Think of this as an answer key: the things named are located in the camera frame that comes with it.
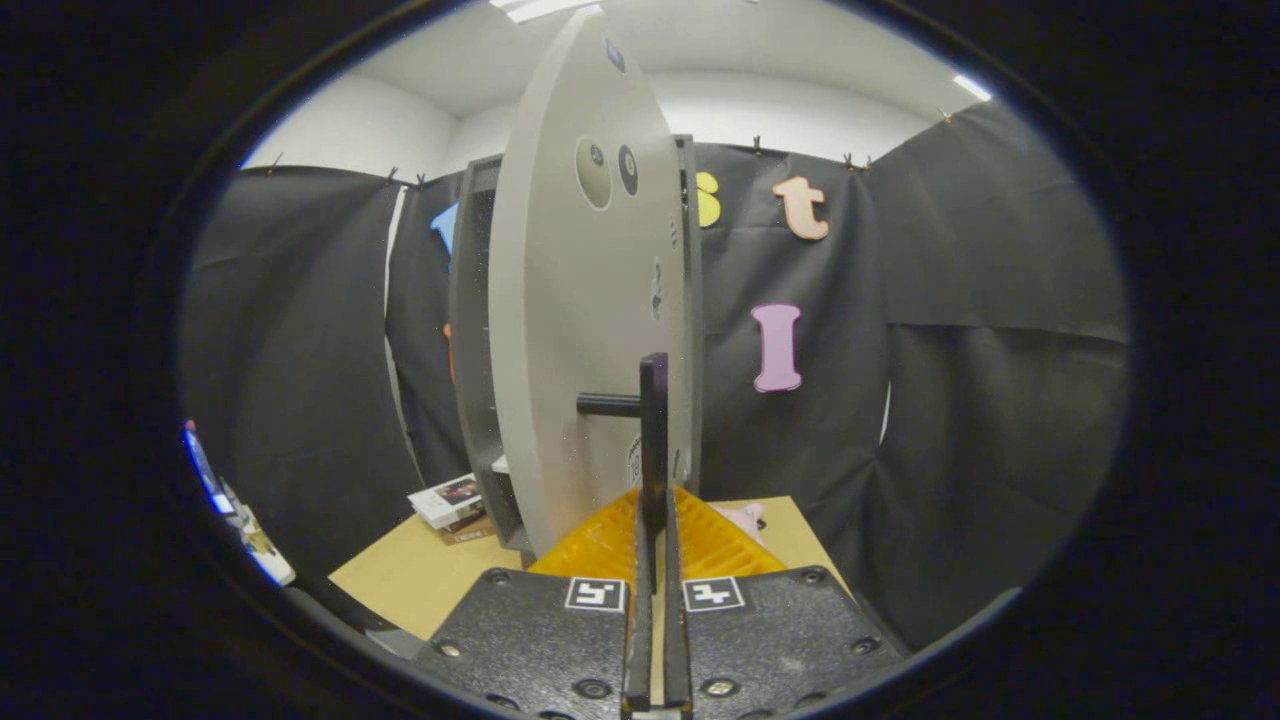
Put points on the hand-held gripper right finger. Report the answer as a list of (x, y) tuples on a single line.
[(676, 640)]

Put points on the black backdrop cloth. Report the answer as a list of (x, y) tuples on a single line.
[(1000, 450)]

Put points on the brown book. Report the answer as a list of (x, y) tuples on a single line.
[(465, 532)]

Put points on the white shoe cabinet door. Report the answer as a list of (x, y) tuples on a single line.
[(560, 350)]

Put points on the grey shoe cabinet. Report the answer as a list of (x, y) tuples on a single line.
[(470, 350)]

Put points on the small ceiling light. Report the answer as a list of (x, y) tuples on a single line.
[(972, 88)]

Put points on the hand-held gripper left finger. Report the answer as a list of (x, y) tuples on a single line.
[(640, 640)]

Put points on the long ceiling light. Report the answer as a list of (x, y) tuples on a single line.
[(530, 8)]

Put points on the blue printed poster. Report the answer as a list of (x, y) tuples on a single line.
[(205, 470)]

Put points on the pink and green plush toy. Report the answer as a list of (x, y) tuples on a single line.
[(745, 517)]

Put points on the white paper clutter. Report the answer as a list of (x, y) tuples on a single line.
[(260, 545)]

